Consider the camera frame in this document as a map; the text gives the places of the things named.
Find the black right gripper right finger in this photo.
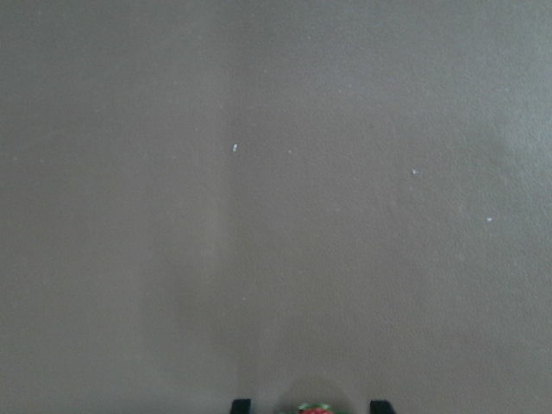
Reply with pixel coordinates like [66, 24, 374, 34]
[369, 400, 394, 414]

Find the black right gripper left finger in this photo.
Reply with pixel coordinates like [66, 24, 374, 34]
[230, 398, 251, 414]

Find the red strawberry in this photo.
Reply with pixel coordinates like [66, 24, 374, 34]
[297, 403, 334, 414]

